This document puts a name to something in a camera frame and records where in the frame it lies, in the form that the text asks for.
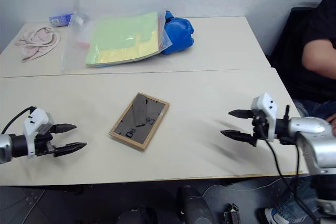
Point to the person in black shirt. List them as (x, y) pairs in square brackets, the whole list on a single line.
[(321, 19)]

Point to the clear plastic bag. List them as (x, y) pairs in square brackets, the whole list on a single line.
[(74, 48)]

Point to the blue tissue packet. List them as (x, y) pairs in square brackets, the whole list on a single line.
[(60, 19)]

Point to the person's bare forearm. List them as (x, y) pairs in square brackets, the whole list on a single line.
[(319, 56)]

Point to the person's hand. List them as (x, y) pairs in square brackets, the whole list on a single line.
[(333, 124)]

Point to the pink crumpled cloth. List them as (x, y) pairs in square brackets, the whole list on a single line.
[(36, 41)]

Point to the black chair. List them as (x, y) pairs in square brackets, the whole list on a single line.
[(287, 48)]

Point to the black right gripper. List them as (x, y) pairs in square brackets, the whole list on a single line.
[(260, 129)]

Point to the coloured paper sheet stack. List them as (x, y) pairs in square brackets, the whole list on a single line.
[(120, 40)]

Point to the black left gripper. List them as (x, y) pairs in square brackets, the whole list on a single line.
[(43, 144)]

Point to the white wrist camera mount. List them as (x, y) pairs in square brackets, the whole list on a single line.
[(36, 117), (266, 104)]

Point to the low dark rounded shape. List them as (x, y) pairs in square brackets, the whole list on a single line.
[(136, 216)]

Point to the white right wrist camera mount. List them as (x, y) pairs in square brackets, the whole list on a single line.
[(266, 104)]

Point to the white sneaker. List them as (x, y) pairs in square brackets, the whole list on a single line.
[(273, 217)]

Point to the grey metal base plate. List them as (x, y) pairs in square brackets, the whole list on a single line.
[(244, 192)]

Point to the black metal clamp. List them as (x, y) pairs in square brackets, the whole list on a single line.
[(232, 214)]

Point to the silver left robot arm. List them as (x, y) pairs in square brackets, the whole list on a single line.
[(6, 145)]

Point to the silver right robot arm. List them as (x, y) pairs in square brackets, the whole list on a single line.
[(311, 128)]

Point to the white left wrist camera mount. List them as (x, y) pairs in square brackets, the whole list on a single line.
[(36, 117)]

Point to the wooden picture frame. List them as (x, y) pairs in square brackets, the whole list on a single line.
[(139, 121)]

